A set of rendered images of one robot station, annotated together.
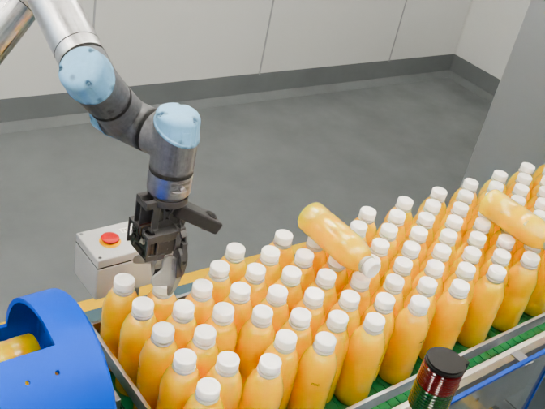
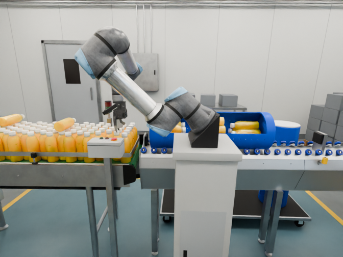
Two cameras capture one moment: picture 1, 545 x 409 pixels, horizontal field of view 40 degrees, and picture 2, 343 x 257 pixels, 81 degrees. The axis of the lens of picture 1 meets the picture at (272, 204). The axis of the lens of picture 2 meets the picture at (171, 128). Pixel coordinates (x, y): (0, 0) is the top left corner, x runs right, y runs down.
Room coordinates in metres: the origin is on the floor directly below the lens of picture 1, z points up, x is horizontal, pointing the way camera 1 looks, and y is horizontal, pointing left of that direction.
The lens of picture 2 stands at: (1.82, 1.36, 1.49)
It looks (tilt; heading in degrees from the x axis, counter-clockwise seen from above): 15 degrees down; 223
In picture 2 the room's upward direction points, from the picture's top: 1 degrees clockwise
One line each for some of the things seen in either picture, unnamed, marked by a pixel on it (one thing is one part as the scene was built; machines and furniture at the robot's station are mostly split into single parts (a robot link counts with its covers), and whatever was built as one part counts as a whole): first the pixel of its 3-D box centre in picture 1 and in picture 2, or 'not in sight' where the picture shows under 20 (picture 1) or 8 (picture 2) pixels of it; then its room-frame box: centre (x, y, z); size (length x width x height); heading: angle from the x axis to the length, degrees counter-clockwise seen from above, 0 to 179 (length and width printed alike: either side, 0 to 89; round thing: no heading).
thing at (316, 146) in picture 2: not in sight; (318, 142); (-0.03, 1.18, 1.00); 0.10 x 0.04 x 0.15; 43
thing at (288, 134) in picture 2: not in sight; (277, 164); (-0.39, 0.84, 0.59); 0.28 x 0.28 x 0.88
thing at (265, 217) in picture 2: not in sight; (265, 212); (0.11, 0.93, 0.31); 0.06 x 0.06 x 0.63; 43
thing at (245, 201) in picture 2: not in sight; (227, 205); (-0.06, 0.49, 0.08); 1.50 x 0.52 x 0.15; 132
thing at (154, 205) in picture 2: not in sight; (154, 222); (0.89, 0.31, 0.31); 0.06 x 0.06 x 0.63; 43
